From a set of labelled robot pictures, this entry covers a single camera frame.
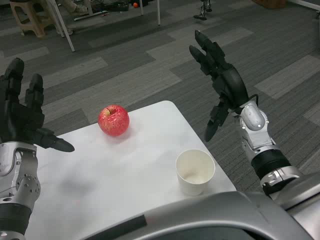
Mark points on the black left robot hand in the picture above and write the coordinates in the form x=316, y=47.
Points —
x=17, y=120

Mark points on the red apple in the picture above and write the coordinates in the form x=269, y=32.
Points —
x=113, y=121

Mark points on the small orange ball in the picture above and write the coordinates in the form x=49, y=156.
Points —
x=135, y=5

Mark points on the silver robot chest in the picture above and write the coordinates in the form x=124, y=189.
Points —
x=212, y=215

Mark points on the beige plastic stool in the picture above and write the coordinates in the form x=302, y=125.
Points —
x=30, y=15

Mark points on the white metal-legged table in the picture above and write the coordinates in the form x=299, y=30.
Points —
x=63, y=27

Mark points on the standing humanoid robot legs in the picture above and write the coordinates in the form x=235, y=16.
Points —
x=203, y=11

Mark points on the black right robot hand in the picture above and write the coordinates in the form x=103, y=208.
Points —
x=230, y=82

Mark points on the black equipment on floor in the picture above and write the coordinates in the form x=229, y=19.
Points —
x=115, y=6

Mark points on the white paper cup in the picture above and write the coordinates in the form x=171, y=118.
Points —
x=195, y=172

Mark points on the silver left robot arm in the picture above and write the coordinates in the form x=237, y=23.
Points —
x=15, y=180

